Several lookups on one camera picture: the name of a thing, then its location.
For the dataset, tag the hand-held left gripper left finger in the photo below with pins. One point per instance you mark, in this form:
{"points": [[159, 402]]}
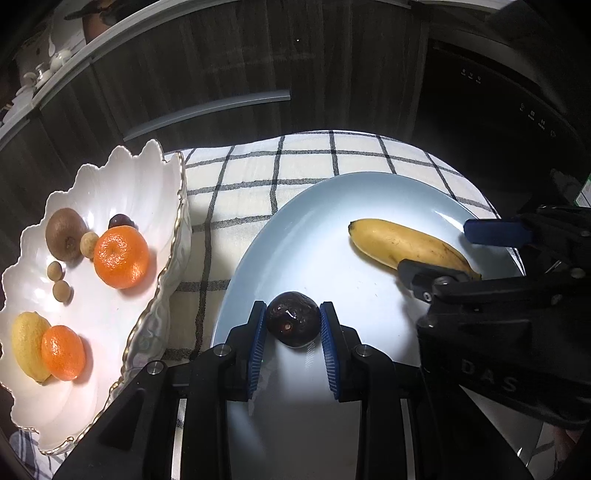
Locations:
{"points": [[256, 353]]}

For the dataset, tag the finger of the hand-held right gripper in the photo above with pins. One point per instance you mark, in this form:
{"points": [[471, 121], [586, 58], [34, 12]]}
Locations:
{"points": [[415, 274], [496, 231]]}

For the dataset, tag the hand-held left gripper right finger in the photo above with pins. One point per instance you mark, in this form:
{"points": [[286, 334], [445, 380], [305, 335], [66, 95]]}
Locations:
{"points": [[328, 353]]}

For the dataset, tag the yellow banana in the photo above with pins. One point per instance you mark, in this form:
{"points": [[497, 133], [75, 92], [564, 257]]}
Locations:
{"points": [[397, 242]]}

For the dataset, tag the light blue plate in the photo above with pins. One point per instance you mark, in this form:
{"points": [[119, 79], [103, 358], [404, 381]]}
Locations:
{"points": [[323, 221]]}

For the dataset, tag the white scalloped bowl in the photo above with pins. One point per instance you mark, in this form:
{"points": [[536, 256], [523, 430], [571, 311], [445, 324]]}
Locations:
{"points": [[115, 323]]}

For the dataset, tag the orange mandarin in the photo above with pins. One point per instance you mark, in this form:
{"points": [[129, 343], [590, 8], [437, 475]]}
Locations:
{"points": [[63, 353], [121, 258]]}

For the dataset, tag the tan longan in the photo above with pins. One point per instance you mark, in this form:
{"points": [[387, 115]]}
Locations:
{"points": [[89, 243], [55, 271], [62, 291]]}

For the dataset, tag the yellow lemon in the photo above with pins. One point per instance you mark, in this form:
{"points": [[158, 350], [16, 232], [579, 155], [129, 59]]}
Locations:
{"points": [[27, 337]]}

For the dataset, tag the person's right hand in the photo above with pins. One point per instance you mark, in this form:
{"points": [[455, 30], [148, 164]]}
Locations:
{"points": [[567, 443]]}

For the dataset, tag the black built-in appliance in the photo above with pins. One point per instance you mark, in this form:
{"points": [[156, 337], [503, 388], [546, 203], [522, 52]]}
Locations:
{"points": [[485, 138]]}

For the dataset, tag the green label sticker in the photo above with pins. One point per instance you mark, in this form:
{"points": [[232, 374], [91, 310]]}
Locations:
{"points": [[584, 190]]}

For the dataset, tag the white checkered cloth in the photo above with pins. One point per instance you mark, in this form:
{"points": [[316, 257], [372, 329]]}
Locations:
{"points": [[240, 184]]}

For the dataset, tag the brown kiwi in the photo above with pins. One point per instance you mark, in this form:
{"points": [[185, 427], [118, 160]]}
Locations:
{"points": [[64, 233]]}

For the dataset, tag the dark wood cabinet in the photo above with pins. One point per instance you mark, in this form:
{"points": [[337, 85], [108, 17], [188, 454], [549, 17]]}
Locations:
{"points": [[207, 50]]}

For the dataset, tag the white teapot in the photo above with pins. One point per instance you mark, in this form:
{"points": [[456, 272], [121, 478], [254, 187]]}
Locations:
{"points": [[60, 58]]}

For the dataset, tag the brown clay pot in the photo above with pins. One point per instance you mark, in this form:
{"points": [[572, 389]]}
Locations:
{"points": [[98, 25]]}

